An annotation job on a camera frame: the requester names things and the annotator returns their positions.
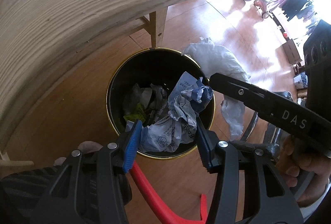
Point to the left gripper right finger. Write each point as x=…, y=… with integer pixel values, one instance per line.
x=268, y=198

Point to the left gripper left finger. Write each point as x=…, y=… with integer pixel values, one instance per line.
x=91, y=187

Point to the red ribbon strip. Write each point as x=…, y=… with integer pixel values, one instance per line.
x=158, y=206

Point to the printed paper wad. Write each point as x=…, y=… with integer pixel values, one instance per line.
x=189, y=97

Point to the black trash bin gold rim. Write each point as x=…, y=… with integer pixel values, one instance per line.
x=140, y=88

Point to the person left hand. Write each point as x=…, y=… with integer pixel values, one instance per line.
x=84, y=147

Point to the person right hand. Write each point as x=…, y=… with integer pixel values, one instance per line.
x=289, y=167

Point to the wooden table leg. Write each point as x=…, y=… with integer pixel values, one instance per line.
x=148, y=30

